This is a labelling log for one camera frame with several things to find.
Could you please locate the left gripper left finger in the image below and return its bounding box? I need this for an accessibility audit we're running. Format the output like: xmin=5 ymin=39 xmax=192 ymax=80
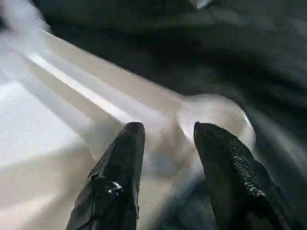
xmin=65 ymin=121 xmax=146 ymax=230

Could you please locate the black work mat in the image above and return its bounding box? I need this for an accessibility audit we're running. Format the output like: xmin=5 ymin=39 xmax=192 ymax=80
xmin=31 ymin=0 xmax=307 ymax=230

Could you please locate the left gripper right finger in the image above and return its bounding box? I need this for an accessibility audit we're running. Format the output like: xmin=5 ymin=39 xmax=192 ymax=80
xmin=193 ymin=121 xmax=298 ymax=230

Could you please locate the white plastic table top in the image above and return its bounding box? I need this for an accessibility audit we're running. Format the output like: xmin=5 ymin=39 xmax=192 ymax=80
xmin=0 ymin=0 xmax=257 ymax=230

